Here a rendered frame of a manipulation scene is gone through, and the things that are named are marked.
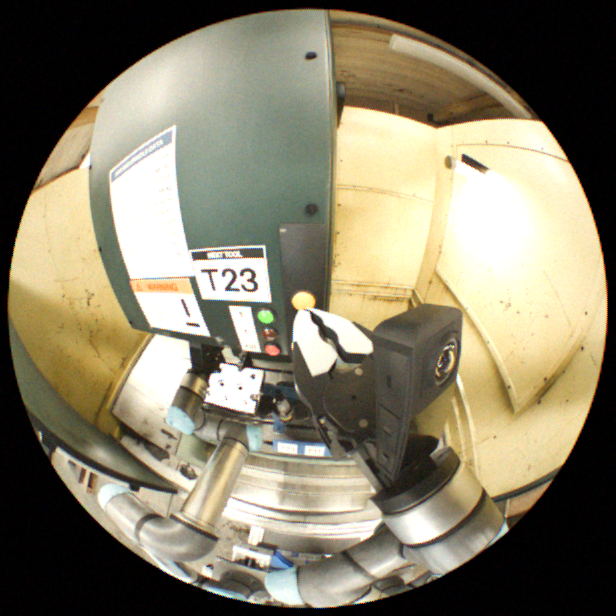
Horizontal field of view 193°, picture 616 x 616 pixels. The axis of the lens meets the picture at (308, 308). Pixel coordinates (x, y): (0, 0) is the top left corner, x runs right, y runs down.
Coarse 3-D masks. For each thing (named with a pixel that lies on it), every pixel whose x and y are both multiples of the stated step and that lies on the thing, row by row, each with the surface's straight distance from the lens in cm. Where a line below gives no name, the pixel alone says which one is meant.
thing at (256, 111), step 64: (192, 64) 32; (256, 64) 25; (320, 64) 23; (128, 128) 36; (192, 128) 24; (256, 128) 20; (320, 128) 19; (192, 192) 23; (256, 192) 20; (320, 192) 19; (128, 320) 51; (256, 320) 27
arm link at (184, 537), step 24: (240, 432) 52; (216, 456) 48; (240, 456) 49; (216, 480) 44; (192, 504) 42; (216, 504) 43; (144, 528) 42; (168, 528) 41; (192, 528) 40; (216, 528) 44; (168, 552) 42; (192, 552) 41
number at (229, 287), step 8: (224, 264) 23; (232, 264) 23; (240, 264) 22; (248, 264) 22; (256, 264) 22; (224, 272) 24; (232, 272) 23; (240, 272) 23; (248, 272) 22; (256, 272) 22; (224, 280) 24; (232, 280) 24; (240, 280) 23; (248, 280) 23; (256, 280) 23; (224, 288) 25; (232, 288) 24; (240, 288) 24; (248, 288) 24; (256, 288) 23; (256, 296) 24; (264, 296) 23
